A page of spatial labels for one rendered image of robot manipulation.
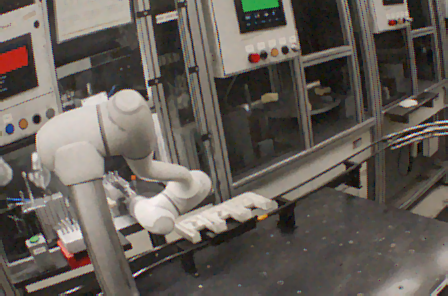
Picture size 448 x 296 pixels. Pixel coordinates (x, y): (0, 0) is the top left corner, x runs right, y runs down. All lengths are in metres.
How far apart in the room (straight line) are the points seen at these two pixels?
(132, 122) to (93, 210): 0.24
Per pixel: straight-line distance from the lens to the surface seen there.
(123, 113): 1.09
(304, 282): 1.70
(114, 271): 1.16
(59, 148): 1.12
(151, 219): 1.59
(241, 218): 1.84
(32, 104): 1.62
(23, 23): 1.61
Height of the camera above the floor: 1.70
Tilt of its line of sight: 16 degrees down
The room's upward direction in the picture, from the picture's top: 10 degrees counter-clockwise
